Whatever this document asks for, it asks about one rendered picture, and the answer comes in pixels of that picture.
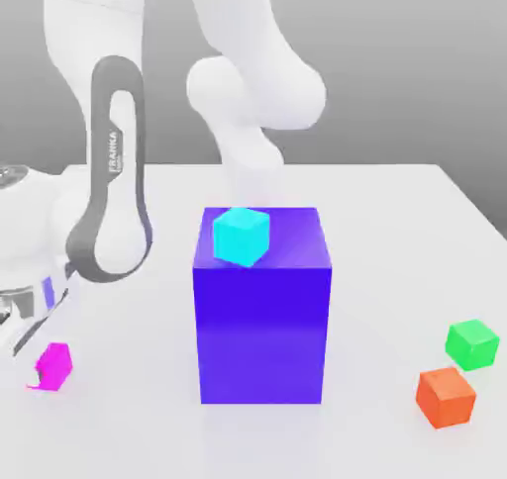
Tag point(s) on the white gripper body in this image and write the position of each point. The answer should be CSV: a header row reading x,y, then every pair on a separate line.
x,y
37,334

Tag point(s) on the small magenta cube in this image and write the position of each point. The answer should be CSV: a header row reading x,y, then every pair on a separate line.
x,y
55,366

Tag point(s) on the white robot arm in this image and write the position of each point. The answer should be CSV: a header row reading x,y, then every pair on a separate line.
x,y
99,91

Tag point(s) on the small cyan cube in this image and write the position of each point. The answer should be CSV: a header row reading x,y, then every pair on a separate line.
x,y
239,235

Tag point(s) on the small orange cube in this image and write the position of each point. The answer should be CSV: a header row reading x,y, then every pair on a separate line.
x,y
445,398

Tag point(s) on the small green cube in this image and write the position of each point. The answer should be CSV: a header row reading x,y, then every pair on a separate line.
x,y
471,344

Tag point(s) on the large blue box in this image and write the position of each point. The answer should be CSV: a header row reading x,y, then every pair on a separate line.
x,y
261,328

